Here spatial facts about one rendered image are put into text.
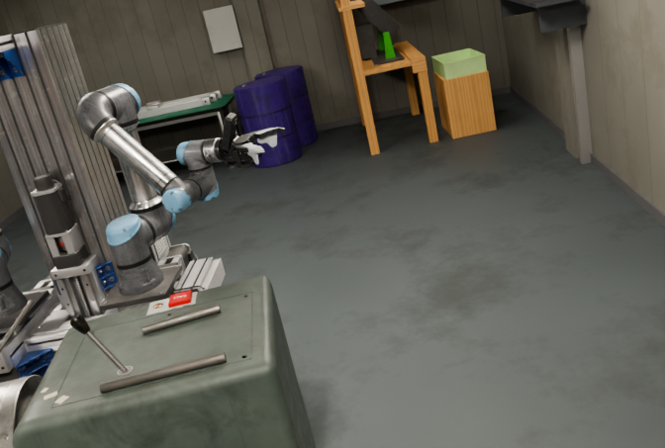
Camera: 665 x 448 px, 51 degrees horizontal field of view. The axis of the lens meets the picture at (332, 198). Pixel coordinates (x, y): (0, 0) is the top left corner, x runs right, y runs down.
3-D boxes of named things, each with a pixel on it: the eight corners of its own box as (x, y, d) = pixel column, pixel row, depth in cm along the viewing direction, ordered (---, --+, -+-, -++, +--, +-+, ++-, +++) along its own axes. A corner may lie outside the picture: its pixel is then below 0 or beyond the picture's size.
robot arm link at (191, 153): (192, 163, 226) (185, 138, 224) (220, 160, 222) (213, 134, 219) (178, 171, 220) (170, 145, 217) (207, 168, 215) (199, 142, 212)
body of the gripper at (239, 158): (265, 155, 215) (233, 158, 220) (256, 130, 211) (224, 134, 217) (254, 166, 209) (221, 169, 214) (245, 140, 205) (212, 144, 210)
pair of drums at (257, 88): (320, 132, 906) (304, 60, 876) (315, 159, 786) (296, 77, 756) (262, 143, 913) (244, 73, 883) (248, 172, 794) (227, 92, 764)
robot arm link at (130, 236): (107, 266, 226) (94, 228, 222) (133, 248, 238) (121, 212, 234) (136, 265, 221) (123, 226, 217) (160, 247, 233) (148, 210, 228)
